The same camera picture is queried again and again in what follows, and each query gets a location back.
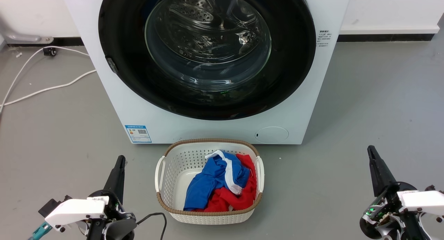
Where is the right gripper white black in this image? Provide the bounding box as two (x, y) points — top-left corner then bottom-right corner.
(360, 145), (444, 240)

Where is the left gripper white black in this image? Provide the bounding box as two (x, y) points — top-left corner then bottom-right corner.
(45, 156), (138, 240)

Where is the black round washer door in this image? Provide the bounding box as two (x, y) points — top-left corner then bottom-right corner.
(98, 0), (317, 121)

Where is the white front-load washing machine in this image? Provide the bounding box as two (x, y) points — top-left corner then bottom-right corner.
(60, 0), (353, 145)

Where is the blue energy label sticker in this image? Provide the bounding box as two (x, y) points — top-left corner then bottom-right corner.
(125, 125), (152, 144)

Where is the white perforated laundry basket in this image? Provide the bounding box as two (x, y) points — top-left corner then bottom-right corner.
(155, 139), (265, 225)

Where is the blue garment with white trim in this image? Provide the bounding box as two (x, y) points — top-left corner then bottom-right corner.
(183, 150), (251, 212)

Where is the round white filter cover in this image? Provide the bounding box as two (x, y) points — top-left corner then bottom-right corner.
(255, 126), (289, 144)

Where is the red garment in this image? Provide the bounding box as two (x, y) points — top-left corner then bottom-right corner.
(193, 154), (258, 213)

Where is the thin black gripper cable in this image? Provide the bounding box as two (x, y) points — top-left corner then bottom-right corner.
(136, 212), (168, 240)

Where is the teal left cable connector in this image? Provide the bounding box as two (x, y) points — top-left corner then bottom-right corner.
(28, 222), (53, 240)

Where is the white power cable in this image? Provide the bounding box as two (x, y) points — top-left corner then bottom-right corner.
(0, 46), (97, 114)

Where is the grey metal floor bracket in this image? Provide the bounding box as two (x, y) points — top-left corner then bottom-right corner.
(3, 31), (54, 45)

